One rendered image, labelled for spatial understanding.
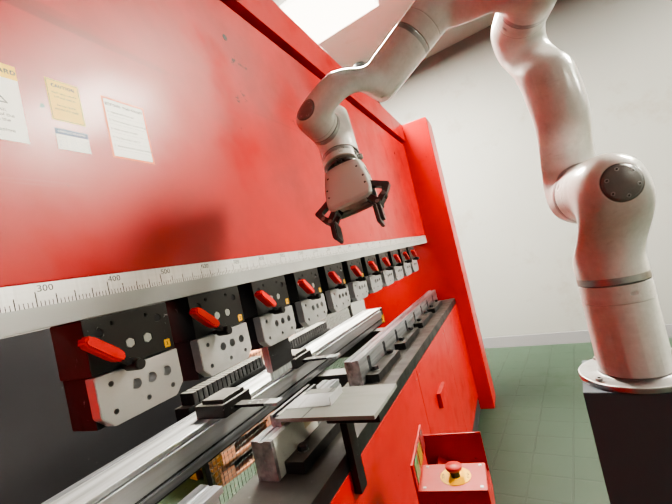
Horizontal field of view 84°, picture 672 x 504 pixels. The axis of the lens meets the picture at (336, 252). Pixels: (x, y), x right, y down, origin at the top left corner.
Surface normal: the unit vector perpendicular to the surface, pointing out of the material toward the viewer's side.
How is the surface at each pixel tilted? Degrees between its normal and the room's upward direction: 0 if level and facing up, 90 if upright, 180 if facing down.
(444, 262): 90
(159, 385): 90
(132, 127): 90
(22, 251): 90
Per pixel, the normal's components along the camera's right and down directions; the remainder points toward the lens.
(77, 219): 0.88, -0.22
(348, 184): -0.40, -0.31
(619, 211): -0.09, 0.59
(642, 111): -0.54, 0.10
